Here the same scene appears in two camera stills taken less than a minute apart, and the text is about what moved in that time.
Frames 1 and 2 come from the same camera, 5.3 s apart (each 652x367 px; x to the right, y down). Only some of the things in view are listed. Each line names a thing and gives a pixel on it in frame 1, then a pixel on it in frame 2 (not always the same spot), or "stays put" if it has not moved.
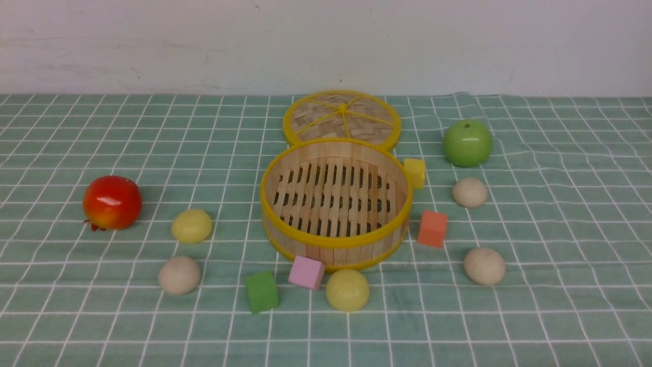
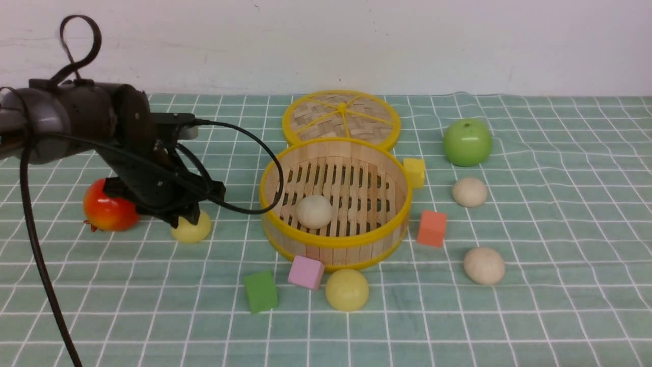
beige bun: (469, 192) stays put
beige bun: (179, 275) → (314, 212)
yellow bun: (192, 226) stays put
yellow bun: (347, 290) stays put
